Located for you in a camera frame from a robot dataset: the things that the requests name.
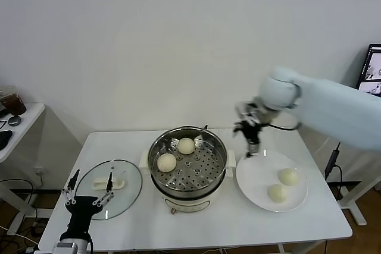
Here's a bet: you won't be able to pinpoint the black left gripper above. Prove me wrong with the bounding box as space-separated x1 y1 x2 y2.
61 169 115 234

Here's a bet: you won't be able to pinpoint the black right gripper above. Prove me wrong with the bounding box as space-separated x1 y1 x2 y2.
233 120 263 159

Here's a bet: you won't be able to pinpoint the round glass pot lid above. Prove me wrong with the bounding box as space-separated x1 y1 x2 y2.
74 159 143 221

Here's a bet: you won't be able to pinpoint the white steamed baozi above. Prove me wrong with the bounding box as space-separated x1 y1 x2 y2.
267 184 288 203
277 168 299 187
157 153 177 173
177 137 196 155

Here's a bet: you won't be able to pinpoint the stainless steel steamer basket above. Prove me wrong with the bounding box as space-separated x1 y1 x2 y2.
148 127 228 194

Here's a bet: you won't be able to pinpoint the white round plate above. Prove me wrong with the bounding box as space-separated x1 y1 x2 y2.
236 149 308 213

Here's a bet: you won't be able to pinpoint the white electric cooker base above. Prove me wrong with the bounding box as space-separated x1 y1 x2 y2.
139 150 236 215

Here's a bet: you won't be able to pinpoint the white side desk with cup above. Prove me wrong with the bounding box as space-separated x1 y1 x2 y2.
0 102 46 236

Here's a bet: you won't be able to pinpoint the plastic iced coffee cup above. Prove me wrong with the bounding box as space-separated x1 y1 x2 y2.
0 85 27 115

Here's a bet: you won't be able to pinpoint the white side desk with laptop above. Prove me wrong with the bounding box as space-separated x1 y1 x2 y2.
339 146 381 227

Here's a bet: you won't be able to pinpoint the dark grey open laptop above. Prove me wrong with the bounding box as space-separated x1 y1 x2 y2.
357 44 381 98

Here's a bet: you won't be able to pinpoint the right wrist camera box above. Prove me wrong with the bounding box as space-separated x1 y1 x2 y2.
236 102 263 123

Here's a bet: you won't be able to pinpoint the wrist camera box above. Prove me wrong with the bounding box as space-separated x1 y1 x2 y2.
236 102 263 123
52 242 79 254

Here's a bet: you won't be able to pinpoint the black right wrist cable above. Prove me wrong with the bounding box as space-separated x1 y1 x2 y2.
267 117 301 131

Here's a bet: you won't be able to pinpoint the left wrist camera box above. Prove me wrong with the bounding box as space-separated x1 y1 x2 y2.
52 242 79 254

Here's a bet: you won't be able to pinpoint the black floor cables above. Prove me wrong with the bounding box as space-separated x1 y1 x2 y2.
0 178 50 254

